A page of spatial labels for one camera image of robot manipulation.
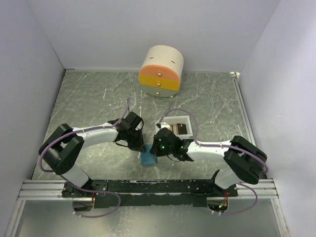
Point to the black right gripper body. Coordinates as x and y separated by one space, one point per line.
165 150

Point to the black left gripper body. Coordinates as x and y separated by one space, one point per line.
135 139

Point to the blue card holder wallet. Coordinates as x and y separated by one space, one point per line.
147 158

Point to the white card tray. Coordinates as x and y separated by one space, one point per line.
180 126

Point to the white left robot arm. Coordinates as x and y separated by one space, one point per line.
61 150

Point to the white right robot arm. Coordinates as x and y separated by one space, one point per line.
226 163

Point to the round three-drawer mini cabinet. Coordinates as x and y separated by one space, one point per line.
161 72

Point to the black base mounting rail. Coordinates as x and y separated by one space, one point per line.
151 192

